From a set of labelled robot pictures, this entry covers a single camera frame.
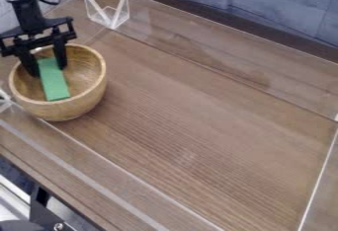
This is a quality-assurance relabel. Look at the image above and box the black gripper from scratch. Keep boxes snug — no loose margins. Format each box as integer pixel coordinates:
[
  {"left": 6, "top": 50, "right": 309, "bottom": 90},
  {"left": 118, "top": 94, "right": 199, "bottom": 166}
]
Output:
[{"left": 0, "top": 17, "right": 76, "bottom": 77}]

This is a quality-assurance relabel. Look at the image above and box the green stick block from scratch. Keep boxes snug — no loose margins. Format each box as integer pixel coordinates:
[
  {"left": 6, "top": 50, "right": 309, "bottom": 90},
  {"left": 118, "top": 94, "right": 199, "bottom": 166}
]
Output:
[{"left": 39, "top": 57, "right": 70, "bottom": 102}]

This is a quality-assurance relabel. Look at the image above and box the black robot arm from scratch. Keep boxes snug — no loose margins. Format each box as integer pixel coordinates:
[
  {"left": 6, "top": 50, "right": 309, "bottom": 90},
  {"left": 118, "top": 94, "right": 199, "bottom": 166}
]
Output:
[{"left": 0, "top": 0, "right": 76, "bottom": 77}]

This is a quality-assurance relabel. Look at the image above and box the wooden bowl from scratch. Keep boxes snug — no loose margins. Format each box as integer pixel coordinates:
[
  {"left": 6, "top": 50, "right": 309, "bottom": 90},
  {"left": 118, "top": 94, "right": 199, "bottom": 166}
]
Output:
[{"left": 8, "top": 43, "right": 107, "bottom": 121}]

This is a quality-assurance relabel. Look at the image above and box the clear acrylic corner bracket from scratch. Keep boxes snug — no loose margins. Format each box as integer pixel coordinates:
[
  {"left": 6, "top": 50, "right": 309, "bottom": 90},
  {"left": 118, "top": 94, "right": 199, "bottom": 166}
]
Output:
[{"left": 84, "top": 0, "right": 130, "bottom": 30}]

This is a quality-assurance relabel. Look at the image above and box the clear acrylic front wall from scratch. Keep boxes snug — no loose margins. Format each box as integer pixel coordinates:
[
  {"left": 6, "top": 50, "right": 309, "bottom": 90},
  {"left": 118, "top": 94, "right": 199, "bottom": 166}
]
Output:
[{"left": 0, "top": 90, "right": 225, "bottom": 231}]

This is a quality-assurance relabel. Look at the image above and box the clear acrylic wall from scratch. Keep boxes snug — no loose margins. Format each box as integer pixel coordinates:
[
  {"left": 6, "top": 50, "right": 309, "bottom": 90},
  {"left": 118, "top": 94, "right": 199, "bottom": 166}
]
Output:
[
  {"left": 297, "top": 132, "right": 338, "bottom": 231},
  {"left": 0, "top": 90, "right": 225, "bottom": 231},
  {"left": 119, "top": 0, "right": 338, "bottom": 120}
]

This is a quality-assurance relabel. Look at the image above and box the black table leg bracket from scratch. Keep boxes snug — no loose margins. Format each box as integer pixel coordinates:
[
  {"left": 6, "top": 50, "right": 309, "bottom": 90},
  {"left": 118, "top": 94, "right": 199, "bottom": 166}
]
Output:
[{"left": 28, "top": 185, "right": 90, "bottom": 231}]

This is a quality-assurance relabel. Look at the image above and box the clear acrylic back wall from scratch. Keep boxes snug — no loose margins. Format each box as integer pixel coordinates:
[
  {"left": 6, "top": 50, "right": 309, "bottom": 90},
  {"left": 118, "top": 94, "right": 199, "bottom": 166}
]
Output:
[{"left": 119, "top": 0, "right": 338, "bottom": 120}]

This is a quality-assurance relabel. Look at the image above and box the clear acrylic right wall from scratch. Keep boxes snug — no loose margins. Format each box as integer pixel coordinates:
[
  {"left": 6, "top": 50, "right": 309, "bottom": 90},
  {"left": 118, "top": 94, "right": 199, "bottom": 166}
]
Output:
[{"left": 297, "top": 132, "right": 338, "bottom": 231}]

